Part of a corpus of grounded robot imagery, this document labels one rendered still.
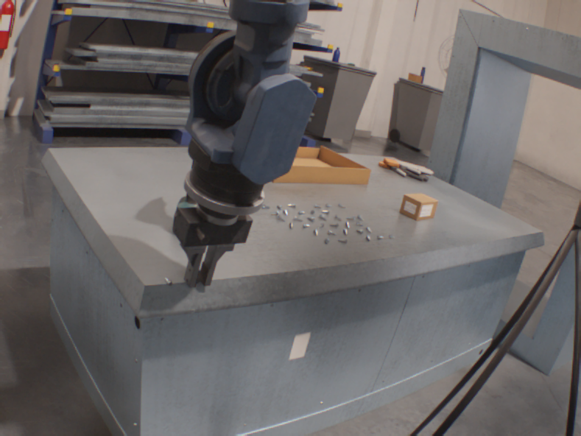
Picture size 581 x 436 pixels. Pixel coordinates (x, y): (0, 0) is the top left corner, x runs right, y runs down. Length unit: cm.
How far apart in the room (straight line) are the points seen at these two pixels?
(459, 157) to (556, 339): 111
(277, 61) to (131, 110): 404
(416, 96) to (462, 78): 484
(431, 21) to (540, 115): 387
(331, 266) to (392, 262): 21
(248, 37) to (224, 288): 50
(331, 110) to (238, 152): 551
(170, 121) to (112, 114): 59
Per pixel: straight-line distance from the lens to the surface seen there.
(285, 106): 80
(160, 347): 115
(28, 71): 568
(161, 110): 497
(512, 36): 269
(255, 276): 112
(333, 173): 192
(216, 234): 96
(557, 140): 1108
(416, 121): 763
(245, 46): 83
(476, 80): 279
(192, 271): 100
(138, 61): 486
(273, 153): 83
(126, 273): 107
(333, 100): 628
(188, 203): 123
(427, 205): 180
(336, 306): 141
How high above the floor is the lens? 112
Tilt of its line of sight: 18 degrees down
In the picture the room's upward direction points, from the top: 13 degrees clockwise
